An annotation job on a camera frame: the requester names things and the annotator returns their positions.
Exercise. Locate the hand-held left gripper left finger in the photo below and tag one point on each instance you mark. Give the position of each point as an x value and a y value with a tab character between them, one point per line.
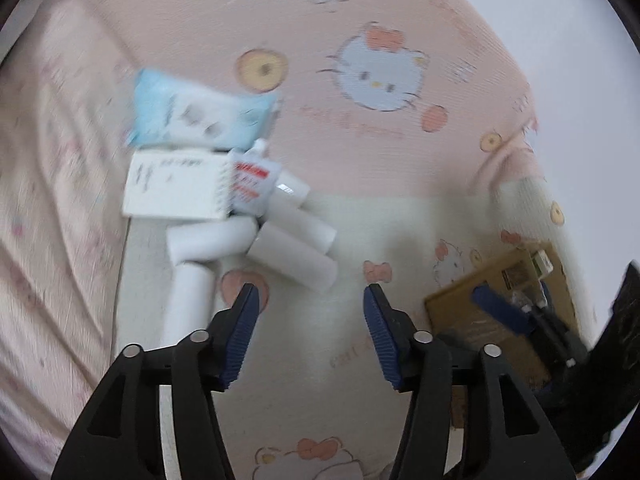
244	320

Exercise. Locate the white pouch with red label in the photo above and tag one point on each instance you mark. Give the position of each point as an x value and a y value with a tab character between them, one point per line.
250	185

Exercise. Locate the brown cardboard box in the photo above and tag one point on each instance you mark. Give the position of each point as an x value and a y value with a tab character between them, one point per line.
465	320

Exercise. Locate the light blue wipes packet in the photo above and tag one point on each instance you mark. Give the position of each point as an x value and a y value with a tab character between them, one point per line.
160	105

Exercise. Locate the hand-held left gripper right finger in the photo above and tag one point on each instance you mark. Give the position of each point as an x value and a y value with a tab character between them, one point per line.
378	320

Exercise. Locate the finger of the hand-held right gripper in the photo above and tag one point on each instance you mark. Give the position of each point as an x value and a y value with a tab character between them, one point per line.
550	320
500	310

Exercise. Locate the pink bed sheet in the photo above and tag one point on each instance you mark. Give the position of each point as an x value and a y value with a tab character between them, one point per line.
55	210

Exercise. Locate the pink cat printed blanket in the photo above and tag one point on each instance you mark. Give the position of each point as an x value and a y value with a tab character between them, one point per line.
350	160

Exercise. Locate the white spiral notebook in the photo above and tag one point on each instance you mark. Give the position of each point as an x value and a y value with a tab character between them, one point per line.
170	185

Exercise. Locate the white foam tube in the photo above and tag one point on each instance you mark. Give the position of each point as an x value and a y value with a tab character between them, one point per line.
305	227
187	300
210	241
295	260

